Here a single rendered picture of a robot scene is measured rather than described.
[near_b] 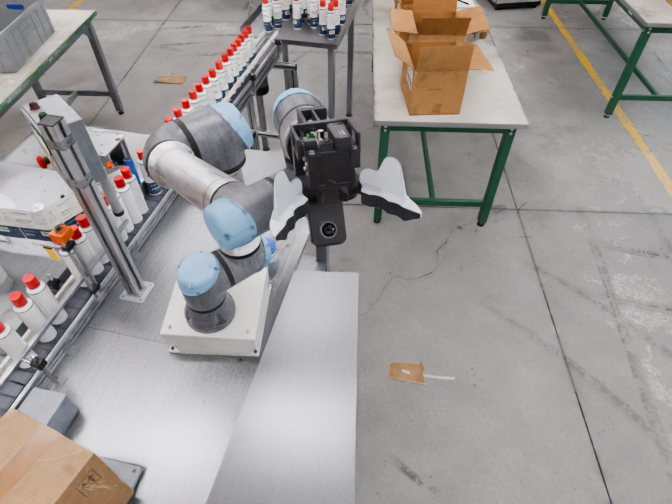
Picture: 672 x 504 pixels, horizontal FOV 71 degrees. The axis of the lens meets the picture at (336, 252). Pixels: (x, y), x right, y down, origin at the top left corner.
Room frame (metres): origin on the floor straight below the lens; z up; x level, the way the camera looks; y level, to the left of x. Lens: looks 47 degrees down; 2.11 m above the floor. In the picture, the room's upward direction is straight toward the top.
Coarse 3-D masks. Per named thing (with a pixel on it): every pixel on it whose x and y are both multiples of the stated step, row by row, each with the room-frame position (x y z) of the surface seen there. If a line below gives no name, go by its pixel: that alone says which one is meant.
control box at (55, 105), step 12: (24, 108) 1.09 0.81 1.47; (48, 108) 1.09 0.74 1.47; (60, 108) 1.09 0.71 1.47; (36, 120) 1.04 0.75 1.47; (72, 120) 1.04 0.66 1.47; (72, 132) 1.02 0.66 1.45; (84, 132) 1.04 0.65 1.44; (48, 144) 0.98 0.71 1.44; (84, 144) 1.03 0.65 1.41; (84, 156) 1.02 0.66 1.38; (96, 156) 1.04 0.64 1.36; (96, 168) 1.03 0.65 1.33; (96, 180) 1.02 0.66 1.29
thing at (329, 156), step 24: (312, 120) 0.51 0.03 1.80; (336, 120) 0.48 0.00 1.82; (288, 144) 0.51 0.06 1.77; (312, 144) 0.43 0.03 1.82; (336, 144) 0.43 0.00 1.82; (360, 144) 0.43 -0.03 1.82; (312, 168) 0.41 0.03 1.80; (336, 168) 0.43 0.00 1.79; (312, 192) 0.41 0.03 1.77; (336, 192) 0.42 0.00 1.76
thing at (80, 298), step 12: (156, 204) 1.39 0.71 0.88; (144, 216) 1.32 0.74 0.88; (108, 264) 1.08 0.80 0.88; (96, 276) 1.02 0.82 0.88; (84, 288) 0.97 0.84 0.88; (72, 300) 0.92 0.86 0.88; (84, 300) 0.92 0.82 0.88; (72, 312) 0.87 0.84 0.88; (60, 336) 0.78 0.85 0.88; (36, 348) 0.74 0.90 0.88; (48, 348) 0.74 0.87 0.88; (24, 372) 0.66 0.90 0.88; (12, 384) 0.62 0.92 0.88; (24, 384) 0.62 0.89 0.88; (0, 396) 0.59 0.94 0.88; (12, 396) 0.59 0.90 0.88; (0, 408) 0.55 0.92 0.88
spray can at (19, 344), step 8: (0, 328) 0.69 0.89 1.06; (8, 328) 0.70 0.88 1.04; (0, 336) 0.68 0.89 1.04; (8, 336) 0.69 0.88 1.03; (16, 336) 0.70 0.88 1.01; (0, 344) 0.67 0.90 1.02; (8, 344) 0.68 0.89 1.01; (16, 344) 0.69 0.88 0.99; (24, 344) 0.70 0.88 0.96; (8, 352) 0.67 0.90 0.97; (16, 352) 0.68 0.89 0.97; (32, 352) 0.71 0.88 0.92; (24, 368) 0.67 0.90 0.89
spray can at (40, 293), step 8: (24, 280) 0.84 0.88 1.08; (32, 280) 0.84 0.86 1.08; (32, 288) 0.83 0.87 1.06; (40, 288) 0.84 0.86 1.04; (48, 288) 0.86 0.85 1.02; (32, 296) 0.82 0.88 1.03; (40, 296) 0.83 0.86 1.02; (48, 296) 0.84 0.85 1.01; (40, 304) 0.82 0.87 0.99; (48, 304) 0.83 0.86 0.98; (56, 304) 0.85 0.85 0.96; (48, 312) 0.82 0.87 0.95; (64, 312) 0.85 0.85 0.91; (56, 320) 0.83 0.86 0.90; (64, 320) 0.84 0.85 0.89
